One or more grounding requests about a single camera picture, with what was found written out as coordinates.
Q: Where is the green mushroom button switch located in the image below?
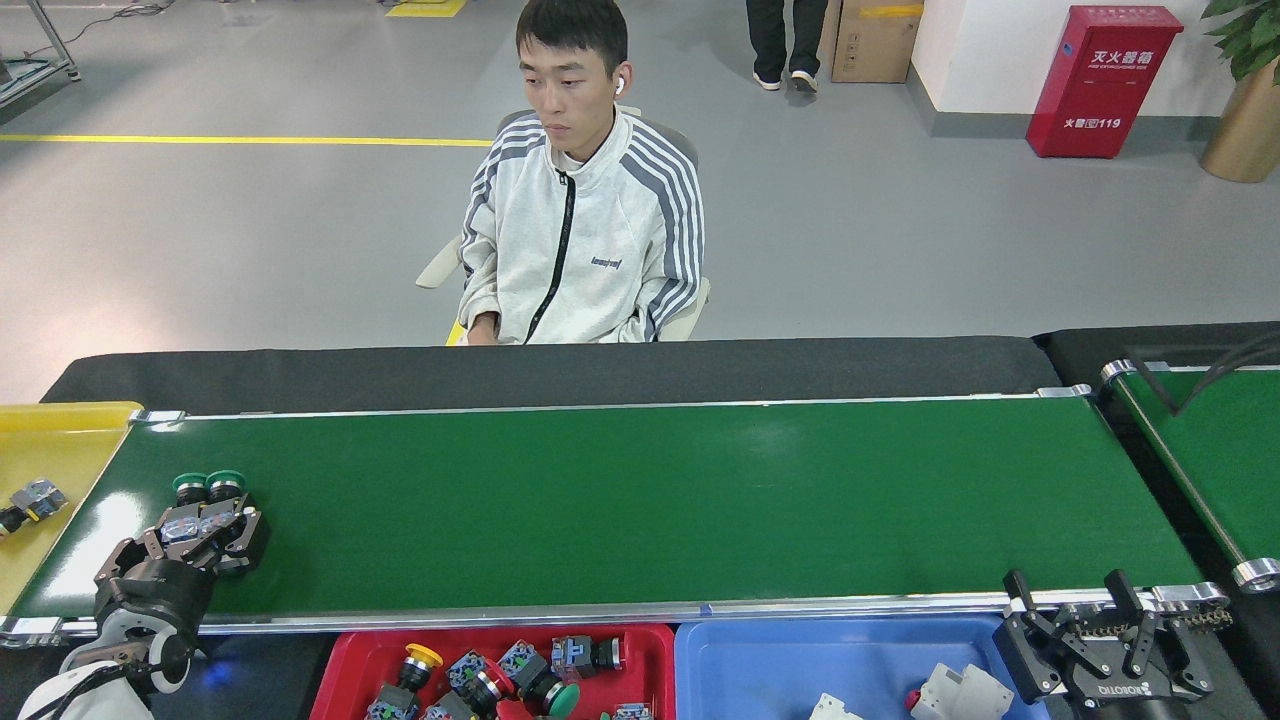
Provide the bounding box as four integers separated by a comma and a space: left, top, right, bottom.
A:
497, 640, 582, 717

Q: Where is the standing person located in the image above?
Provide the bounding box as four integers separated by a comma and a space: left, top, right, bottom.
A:
745, 0, 831, 96

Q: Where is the yellow push button switch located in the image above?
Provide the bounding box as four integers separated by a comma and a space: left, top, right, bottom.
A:
365, 643, 444, 720

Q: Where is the black drive chain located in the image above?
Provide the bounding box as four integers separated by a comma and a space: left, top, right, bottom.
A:
1060, 600, 1233, 636

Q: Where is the red plastic tray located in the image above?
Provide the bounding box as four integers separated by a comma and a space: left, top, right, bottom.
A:
310, 625, 676, 720

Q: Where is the long green conveyor belt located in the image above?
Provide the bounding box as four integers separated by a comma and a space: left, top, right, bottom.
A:
0, 385, 1231, 649

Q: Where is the potted plant in gold pot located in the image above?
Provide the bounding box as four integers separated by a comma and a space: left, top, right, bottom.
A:
1200, 0, 1280, 184

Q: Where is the red fire extinguisher box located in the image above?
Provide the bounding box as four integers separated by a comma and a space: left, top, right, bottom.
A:
1025, 4, 1186, 159

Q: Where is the seated person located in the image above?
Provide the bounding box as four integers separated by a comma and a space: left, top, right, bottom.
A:
458, 0, 706, 346

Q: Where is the short green conveyor belt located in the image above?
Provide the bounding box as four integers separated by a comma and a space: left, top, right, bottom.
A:
1100, 358, 1280, 593

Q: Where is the cardboard box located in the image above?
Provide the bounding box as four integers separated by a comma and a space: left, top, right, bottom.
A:
818, 0, 926, 84

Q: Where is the thick black cable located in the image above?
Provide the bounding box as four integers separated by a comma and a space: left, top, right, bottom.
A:
1130, 335, 1280, 416

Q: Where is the blue plastic tray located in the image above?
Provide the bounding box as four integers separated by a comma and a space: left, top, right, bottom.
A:
673, 613, 1051, 720

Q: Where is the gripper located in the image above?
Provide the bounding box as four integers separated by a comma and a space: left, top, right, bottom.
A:
993, 569, 1216, 720
95, 505, 271, 641

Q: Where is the red push button switch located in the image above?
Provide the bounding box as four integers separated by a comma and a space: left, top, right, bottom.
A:
425, 652, 516, 720
550, 634, 626, 681

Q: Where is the yellow plastic tray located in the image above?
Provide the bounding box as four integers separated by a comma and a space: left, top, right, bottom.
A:
0, 401, 144, 616

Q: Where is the metal rack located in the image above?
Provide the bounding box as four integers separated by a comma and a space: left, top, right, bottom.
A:
0, 0, 81, 109

